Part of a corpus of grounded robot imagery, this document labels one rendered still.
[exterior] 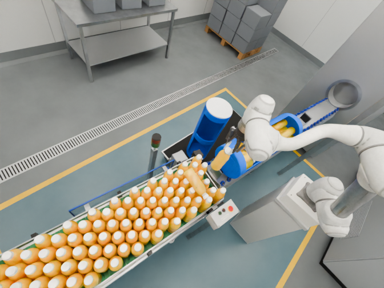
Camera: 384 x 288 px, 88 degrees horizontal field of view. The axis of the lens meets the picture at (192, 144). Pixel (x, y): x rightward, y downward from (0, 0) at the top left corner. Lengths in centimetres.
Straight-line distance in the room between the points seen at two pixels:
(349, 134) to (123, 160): 229
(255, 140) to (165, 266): 186
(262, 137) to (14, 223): 244
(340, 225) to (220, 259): 139
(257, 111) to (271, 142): 15
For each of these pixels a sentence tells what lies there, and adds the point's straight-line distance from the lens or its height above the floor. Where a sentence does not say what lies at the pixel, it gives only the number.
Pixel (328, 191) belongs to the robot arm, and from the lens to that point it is 165.
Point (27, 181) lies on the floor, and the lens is 281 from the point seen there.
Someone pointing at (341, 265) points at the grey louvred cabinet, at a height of 30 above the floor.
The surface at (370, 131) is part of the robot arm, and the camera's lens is 120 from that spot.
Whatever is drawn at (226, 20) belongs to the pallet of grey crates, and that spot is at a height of 49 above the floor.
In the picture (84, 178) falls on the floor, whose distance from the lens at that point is 265.
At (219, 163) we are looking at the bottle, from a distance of 128.
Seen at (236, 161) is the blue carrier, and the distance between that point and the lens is 151.
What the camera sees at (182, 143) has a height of 15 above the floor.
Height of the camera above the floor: 238
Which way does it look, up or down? 54 degrees down
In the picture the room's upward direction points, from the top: 24 degrees clockwise
